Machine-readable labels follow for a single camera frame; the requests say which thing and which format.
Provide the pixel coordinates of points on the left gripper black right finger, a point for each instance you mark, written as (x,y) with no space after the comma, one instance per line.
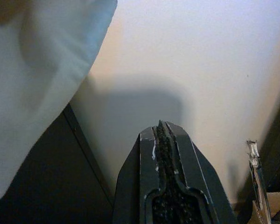
(200,191)

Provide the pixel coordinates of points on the thin silver black strip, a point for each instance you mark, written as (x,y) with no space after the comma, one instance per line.
(257,182)

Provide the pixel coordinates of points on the brown cardboard box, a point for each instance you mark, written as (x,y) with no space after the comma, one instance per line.
(277,207)

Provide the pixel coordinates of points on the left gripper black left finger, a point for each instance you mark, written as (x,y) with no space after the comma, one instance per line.
(135,186)

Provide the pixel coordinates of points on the white hanging cloth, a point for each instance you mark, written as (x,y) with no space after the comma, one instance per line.
(37,81)

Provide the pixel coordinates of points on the dark low cabinet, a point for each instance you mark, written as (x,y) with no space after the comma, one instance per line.
(49,175)

